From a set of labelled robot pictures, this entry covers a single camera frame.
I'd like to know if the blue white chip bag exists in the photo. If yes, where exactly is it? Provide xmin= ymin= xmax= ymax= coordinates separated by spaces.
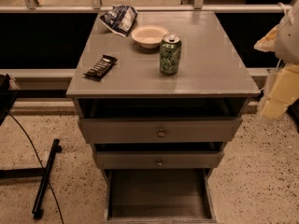
xmin=100 ymin=6 xmax=138 ymax=37

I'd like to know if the green soda can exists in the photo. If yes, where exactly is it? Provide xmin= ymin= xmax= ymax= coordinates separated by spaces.
xmin=160 ymin=34 xmax=181 ymax=76

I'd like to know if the black snack bar wrapper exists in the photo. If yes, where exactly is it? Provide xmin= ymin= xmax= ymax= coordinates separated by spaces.
xmin=85 ymin=55 xmax=118 ymax=81

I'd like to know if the grey drawer cabinet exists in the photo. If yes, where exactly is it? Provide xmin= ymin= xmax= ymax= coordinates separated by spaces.
xmin=67 ymin=11 xmax=258 ymax=224

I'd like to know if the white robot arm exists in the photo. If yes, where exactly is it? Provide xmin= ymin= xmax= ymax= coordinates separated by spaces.
xmin=254 ymin=0 xmax=299 ymax=124

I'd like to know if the black cable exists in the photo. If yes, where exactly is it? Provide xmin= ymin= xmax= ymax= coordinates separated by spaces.
xmin=6 ymin=109 xmax=65 ymax=224

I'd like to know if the metal railing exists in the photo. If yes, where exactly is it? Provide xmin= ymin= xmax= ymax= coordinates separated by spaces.
xmin=0 ymin=0 xmax=299 ymax=15

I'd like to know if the white bowl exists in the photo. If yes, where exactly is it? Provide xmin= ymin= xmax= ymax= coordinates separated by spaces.
xmin=131 ymin=25 xmax=168 ymax=49

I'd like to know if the top grey drawer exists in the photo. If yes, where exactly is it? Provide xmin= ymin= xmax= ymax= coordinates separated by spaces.
xmin=78 ymin=118 xmax=242 ymax=144

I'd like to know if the bottom open drawer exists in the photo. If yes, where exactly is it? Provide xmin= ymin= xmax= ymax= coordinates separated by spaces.
xmin=104 ymin=169 xmax=218 ymax=224

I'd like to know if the black stand base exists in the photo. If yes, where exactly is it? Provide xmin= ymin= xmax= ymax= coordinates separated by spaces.
xmin=0 ymin=139 xmax=62 ymax=219

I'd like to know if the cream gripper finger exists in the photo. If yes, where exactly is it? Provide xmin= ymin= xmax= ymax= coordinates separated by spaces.
xmin=253 ymin=26 xmax=278 ymax=52
xmin=256 ymin=63 xmax=299 ymax=124

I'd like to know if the middle grey drawer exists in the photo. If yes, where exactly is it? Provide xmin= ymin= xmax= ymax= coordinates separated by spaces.
xmin=93 ymin=151 xmax=224 ymax=169

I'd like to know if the grey drawer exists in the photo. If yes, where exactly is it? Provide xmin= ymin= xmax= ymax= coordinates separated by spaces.
xmin=93 ymin=151 xmax=224 ymax=169
xmin=78 ymin=118 xmax=242 ymax=144

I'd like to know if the black object at left edge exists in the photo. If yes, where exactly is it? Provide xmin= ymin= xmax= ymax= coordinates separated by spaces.
xmin=0 ymin=75 xmax=18 ymax=126

